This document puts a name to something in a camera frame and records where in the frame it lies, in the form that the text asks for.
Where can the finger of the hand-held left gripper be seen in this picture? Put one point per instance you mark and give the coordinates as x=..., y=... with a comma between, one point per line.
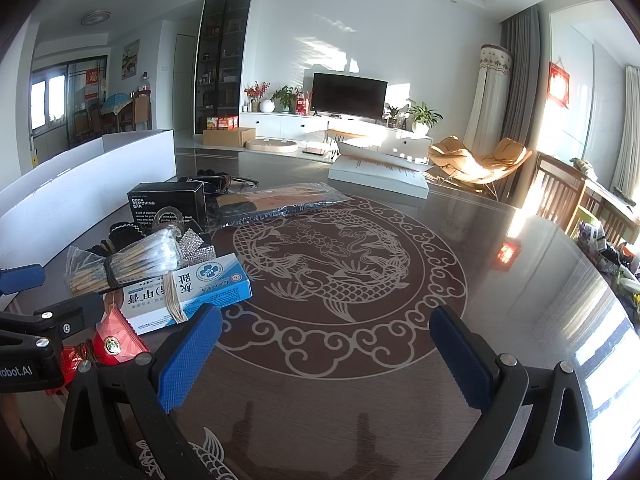
x=20, y=280
x=65, y=322

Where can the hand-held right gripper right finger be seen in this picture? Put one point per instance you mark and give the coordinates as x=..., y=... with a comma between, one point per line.
x=460, y=360

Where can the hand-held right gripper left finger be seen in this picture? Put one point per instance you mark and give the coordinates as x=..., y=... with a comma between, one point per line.
x=190, y=355

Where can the red candy packet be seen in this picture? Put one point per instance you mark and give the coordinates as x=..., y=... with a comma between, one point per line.
x=117, y=340

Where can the blue and white medicine box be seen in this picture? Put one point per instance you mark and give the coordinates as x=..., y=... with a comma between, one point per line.
x=210, y=285

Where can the white storage box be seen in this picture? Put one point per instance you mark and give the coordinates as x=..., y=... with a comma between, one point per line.
x=50, y=200

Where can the bag of wooden cotton swabs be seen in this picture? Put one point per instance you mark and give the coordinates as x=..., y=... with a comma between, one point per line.
x=135, y=260

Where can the black fabric item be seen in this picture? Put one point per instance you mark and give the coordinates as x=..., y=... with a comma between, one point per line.
x=122, y=235

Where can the rhinestone metal hair clip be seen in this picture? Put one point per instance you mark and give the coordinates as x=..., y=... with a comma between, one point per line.
x=197, y=247

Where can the black printed box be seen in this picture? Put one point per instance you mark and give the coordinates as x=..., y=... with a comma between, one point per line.
x=165, y=205

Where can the clear plastic packet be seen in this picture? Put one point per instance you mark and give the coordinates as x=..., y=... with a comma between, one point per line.
x=280, y=205

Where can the pile of clutter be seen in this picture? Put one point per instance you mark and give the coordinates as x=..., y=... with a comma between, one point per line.
x=610, y=255

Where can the sliding glass door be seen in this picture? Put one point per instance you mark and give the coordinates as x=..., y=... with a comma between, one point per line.
x=65, y=100

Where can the tan lounge chair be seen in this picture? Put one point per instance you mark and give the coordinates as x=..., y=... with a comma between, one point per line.
x=470, y=165

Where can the white flat box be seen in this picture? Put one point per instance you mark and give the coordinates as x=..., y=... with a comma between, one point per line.
x=380, y=180

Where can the dining table with cloth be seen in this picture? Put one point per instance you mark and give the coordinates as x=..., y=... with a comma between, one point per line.
x=115, y=105

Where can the red door poster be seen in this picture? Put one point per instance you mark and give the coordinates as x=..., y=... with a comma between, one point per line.
x=92, y=84

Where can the wooden dining chair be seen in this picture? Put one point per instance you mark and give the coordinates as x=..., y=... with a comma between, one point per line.
x=142, y=110

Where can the cardboard box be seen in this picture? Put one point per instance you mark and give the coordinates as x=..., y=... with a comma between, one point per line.
x=227, y=138

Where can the round beige mat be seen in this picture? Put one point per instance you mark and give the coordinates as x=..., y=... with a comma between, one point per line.
x=272, y=147

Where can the large plastic bottle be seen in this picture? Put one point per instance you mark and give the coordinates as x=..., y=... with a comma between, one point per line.
x=144, y=82

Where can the colourful boxes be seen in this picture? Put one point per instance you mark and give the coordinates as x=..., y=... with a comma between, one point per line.
x=222, y=122

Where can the dark flat floor item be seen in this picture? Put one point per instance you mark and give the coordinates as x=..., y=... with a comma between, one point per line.
x=313, y=151

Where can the white television cabinet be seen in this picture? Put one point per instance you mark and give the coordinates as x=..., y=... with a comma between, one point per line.
x=280, y=127

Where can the leafy plant in white pot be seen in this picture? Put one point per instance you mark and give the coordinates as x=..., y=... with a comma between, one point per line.
x=424, y=115

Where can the wooden bench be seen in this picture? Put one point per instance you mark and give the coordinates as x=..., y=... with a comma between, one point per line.
x=345, y=133

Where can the small potted plant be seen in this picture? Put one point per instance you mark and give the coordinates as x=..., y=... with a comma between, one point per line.
x=395, y=114

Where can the white round vase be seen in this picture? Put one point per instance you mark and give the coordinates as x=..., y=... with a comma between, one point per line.
x=266, y=106

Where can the covered standing air conditioner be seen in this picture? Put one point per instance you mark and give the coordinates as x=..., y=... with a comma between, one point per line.
x=492, y=90

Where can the red flowers in vase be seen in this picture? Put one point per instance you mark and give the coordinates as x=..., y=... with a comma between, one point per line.
x=256, y=91

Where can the round ceiling light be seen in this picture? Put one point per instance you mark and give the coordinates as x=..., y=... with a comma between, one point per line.
x=96, y=18

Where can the red gift box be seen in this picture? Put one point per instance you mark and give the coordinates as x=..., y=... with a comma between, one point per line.
x=301, y=105

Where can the green potted plant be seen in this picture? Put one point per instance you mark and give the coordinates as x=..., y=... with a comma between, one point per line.
x=285, y=97

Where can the white sheer curtain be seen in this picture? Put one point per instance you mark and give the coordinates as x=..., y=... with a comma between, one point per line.
x=627, y=135

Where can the grey curtain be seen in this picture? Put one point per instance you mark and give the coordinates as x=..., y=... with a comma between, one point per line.
x=520, y=85

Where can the black television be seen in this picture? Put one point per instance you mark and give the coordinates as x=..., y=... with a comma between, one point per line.
x=350, y=95

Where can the dark glass display cabinet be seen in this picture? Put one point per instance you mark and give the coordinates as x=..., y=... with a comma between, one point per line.
x=222, y=60

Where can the framed wall painting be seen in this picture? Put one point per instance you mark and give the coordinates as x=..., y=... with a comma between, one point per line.
x=130, y=60

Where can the red wall hanging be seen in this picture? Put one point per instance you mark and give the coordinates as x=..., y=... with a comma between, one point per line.
x=558, y=85

